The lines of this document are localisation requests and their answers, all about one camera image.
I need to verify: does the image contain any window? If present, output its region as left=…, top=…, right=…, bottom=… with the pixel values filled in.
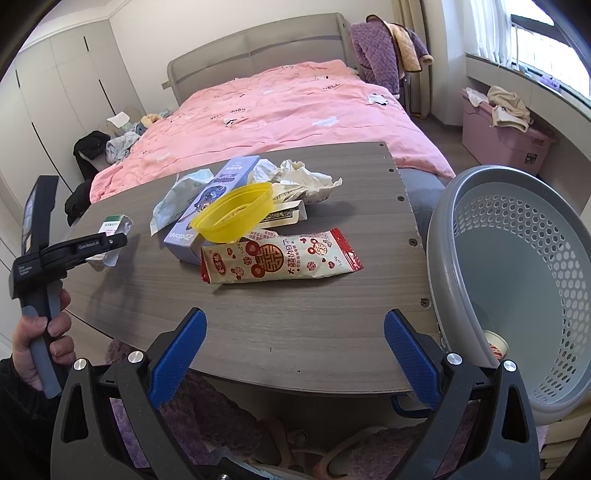
left=508, top=0, right=591, bottom=86

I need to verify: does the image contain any grey metal stand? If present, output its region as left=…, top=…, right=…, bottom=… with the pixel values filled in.
left=398, top=74, right=413, bottom=114

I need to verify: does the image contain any white wardrobe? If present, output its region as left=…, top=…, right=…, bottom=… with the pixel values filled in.
left=0, top=18, right=149, bottom=195

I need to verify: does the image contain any playing card box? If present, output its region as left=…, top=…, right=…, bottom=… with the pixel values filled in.
left=259, top=199, right=308, bottom=228

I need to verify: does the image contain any grey perforated plastic basket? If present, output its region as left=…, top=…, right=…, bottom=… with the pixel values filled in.
left=426, top=165, right=591, bottom=426

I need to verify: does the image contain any green white small box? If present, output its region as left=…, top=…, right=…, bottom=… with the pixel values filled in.
left=95, top=215, right=134, bottom=268

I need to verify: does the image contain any cream folded quilt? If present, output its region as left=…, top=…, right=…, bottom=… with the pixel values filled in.
left=538, top=422, right=589, bottom=472

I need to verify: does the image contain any white window ledge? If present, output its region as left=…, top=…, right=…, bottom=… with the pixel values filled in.
left=464, top=53, right=591, bottom=178

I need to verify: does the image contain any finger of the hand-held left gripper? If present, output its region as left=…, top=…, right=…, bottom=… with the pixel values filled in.
left=73, top=232, right=129, bottom=266

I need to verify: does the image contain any person's left hand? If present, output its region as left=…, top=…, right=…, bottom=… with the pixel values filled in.
left=11, top=288, right=78, bottom=393

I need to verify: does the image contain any white paper bag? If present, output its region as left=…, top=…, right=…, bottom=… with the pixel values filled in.
left=107, top=107, right=146, bottom=137

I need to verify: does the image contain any light blue plastic packet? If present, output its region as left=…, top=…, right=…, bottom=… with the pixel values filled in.
left=150, top=168, right=218, bottom=236

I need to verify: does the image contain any pink blanket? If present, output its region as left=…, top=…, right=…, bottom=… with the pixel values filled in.
left=89, top=59, right=458, bottom=204

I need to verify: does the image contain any beige cloth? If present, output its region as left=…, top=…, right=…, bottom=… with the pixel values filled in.
left=487, top=85, right=534, bottom=134

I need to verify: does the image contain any black cloth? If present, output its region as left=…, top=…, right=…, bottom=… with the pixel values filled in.
left=65, top=179, right=95, bottom=227

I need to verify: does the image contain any black bag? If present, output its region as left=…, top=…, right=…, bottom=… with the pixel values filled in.
left=73, top=130, right=112, bottom=178

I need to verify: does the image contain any red white snack packet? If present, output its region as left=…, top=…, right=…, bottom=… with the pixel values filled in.
left=200, top=227, right=364, bottom=284

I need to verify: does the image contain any pink plastic storage box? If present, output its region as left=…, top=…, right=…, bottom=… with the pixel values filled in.
left=460, top=89, right=557, bottom=174

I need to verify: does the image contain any white wrapper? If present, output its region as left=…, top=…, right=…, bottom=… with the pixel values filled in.
left=249, top=158, right=343, bottom=204

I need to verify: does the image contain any red white paper cup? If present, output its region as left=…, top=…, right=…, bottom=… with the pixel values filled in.
left=480, top=329, right=509, bottom=365

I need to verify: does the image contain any pile of light clothes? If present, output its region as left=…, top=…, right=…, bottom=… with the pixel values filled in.
left=105, top=131, right=141, bottom=163

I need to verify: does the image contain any white cloth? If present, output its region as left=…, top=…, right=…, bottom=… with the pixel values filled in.
left=464, top=87, right=490, bottom=109

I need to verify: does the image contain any purple quilted jacket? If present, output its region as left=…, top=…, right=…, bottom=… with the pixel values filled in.
left=350, top=21, right=428, bottom=97

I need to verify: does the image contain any white sheer curtain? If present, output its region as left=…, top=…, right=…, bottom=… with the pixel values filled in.
left=466, top=0, right=514, bottom=65

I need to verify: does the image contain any purple fluffy rug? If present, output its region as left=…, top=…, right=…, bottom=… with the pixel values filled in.
left=104, top=339, right=485, bottom=480

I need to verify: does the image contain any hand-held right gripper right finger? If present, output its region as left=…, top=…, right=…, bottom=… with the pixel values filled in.
left=369, top=309, right=541, bottom=480

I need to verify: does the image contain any beige curtain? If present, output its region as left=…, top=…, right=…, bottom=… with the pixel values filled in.
left=392, top=0, right=444, bottom=121

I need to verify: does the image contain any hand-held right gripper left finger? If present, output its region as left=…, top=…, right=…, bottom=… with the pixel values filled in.
left=51, top=308, right=241, bottom=480

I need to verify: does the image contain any light purple cardboard box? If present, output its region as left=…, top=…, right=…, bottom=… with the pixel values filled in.
left=164, top=156, right=262, bottom=265

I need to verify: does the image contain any person's left forearm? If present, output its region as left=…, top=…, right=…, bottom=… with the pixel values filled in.
left=0, top=355, right=63, bottom=480

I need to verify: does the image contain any yellow plastic lid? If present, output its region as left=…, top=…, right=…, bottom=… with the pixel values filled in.
left=190, top=181, right=274, bottom=243

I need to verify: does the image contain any pink slipper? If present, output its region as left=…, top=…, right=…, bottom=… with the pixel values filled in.
left=257, top=415, right=297, bottom=468
left=314, top=427, right=400, bottom=480

